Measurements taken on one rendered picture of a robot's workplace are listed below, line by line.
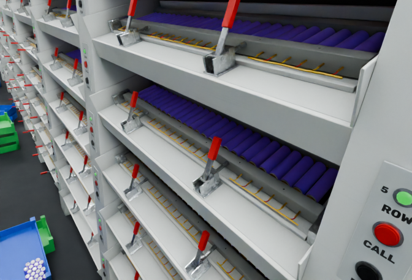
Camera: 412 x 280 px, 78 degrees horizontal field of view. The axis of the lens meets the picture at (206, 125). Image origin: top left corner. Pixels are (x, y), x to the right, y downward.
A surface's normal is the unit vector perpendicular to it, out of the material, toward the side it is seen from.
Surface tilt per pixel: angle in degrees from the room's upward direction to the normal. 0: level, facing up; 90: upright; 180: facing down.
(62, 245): 0
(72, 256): 0
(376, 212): 90
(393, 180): 90
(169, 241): 19
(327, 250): 90
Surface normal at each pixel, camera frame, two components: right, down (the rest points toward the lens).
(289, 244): -0.16, -0.81
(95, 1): 0.65, 0.35
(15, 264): 0.33, -0.72
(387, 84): -0.76, 0.18
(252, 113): -0.74, 0.48
